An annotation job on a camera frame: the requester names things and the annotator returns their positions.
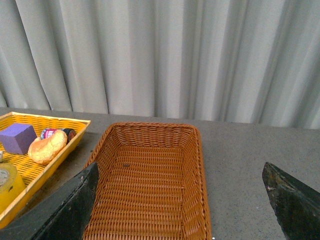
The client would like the grey curtain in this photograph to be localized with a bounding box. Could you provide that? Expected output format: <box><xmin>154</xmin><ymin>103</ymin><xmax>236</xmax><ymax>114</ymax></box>
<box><xmin>0</xmin><ymin>0</ymin><xmax>320</xmax><ymax>129</ymax></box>

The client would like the brown wicker basket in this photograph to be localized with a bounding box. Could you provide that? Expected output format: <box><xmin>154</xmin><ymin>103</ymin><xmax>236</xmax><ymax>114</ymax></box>
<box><xmin>83</xmin><ymin>122</ymin><xmax>212</xmax><ymax>240</ymax></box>

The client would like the purple foam cube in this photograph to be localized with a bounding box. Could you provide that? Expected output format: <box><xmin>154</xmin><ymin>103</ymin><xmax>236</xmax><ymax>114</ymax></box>
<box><xmin>0</xmin><ymin>123</ymin><xmax>37</xmax><ymax>155</ymax></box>

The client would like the yellow tape roll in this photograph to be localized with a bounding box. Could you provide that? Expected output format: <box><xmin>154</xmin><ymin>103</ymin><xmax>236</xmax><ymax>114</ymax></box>
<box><xmin>0</xmin><ymin>163</ymin><xmax>26</xmax><ymax>214</ymax></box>

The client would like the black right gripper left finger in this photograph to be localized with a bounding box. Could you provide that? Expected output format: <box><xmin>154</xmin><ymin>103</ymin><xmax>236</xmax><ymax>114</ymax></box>
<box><xmin>0</xmin><ymin>162</ymin><xmax>99</xmax><ymax>240</ymax></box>

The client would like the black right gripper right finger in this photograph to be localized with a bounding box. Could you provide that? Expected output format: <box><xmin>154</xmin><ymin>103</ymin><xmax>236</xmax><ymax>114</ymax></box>
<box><xmin>262</xmin><ymin>162</ymin><xmax>320</xmax><ymax>240</ymax></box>

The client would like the golden bread roll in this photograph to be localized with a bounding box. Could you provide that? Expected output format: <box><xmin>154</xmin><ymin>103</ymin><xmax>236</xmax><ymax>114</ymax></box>
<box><xmin>27</xmin><ymin>130</ymin><xmax>68</xmax><ymax>165</ymax></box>

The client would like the red labelled can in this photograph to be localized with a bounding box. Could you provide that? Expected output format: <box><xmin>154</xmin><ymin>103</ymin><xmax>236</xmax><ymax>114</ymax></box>
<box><xmin>40</xmin><ymin>128</ymin><xmax>77</xmax><ymax>142</ymax></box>

